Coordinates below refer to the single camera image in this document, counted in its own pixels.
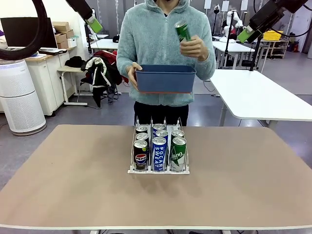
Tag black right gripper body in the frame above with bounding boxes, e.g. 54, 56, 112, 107
250, 0, 309, 31

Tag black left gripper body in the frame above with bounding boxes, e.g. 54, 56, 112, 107
65, 0, 96, 21

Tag blue plastic bin orange trim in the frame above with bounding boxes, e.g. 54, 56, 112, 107
135, 64, 197, 94

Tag left forearm teal fleece sleeve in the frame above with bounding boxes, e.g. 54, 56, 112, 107
195, 48, 216, 81

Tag right forearm teal fleece sleeve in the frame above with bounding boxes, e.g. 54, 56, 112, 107
116, 52, 137, 82

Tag white can dispenser rack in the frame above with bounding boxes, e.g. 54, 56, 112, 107
127, 116, 191, 175

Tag person's left hand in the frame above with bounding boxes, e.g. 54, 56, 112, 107
179, 35, 210, 62

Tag person's right hand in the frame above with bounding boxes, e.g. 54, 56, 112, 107
128, 62, 143, 93

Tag white background desk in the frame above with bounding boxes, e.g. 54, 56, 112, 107
212, 40, 255, 70
90, 38, 120, 54

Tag yellow plastic crate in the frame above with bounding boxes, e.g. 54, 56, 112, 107
263, 30, 284, 41

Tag black floor stand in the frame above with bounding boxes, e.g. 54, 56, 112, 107
242, 34, 266, 72

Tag red jacket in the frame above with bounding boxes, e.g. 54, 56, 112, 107
94, 50, 122, 85

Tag wooden storage shelf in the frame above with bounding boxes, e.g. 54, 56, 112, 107
262, 39, 291, 59

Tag black hat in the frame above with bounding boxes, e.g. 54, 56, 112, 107
64, 56, 86, 68

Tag black white jacket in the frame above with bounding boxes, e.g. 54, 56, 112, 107
80, 56, 121, 109

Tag small white side table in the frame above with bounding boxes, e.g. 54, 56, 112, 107
57, 65, 89, 107

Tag teal fleece jacket torso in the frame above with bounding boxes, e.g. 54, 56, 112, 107
116, 0, 216, 107

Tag large white table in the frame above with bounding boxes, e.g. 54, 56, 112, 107
209, 69, 312, 131

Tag white cabinet wooden top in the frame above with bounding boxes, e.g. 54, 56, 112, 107
25, 51, 65, 117

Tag white cylindrical air purifier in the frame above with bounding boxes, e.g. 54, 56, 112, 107
0, 59, 47, 137

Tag black trousers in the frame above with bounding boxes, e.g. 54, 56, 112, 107
134, 101, 190, 127

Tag black right arm hose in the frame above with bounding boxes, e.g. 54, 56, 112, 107
253, 0, 312, 38

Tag black arm hose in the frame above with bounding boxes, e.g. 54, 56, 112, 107
253, 0, 312, 38
0, 0, 54, 61

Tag black left arm hose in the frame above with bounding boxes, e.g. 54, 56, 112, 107
0, 0, 54, 61

